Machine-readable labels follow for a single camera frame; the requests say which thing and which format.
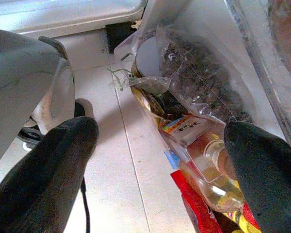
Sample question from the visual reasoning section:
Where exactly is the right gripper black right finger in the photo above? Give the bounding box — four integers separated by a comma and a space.
223, 120, 291, 233

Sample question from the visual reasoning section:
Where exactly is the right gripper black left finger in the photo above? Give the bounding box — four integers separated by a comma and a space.
0, 116, 99, 233

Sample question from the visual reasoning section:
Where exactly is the clear fridge door shelf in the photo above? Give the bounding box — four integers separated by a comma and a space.
223, 0, 291, 151

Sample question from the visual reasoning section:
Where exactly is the yellow snack packet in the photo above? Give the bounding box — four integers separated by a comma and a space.
231, 201, 261, 233

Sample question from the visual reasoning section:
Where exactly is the clear cooking oil bottle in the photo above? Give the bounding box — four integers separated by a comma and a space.
179, 131, 245, 214

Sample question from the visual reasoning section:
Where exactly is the red snack packet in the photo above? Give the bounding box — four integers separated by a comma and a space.
169, 169, 224, 233

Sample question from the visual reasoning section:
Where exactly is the white orange printed packet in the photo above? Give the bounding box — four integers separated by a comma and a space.
160, 115, 209, 146

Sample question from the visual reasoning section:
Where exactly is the silver robot leg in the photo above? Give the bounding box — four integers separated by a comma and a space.
0, 28, 95, 180

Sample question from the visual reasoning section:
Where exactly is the clear bag of dried greens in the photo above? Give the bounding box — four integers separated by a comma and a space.
157, 25, 255, 124

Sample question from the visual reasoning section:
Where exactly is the green plant sprig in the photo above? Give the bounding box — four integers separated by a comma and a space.
108, 67, 133, 92

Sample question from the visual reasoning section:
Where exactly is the dark brown packet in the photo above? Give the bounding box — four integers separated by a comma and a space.
133, 82, 186, 122

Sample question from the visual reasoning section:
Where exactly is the white jar lid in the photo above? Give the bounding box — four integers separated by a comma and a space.
134, 36, 163, 78

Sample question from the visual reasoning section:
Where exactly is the thin black cable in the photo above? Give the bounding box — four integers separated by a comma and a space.
80, 179, 92, 233

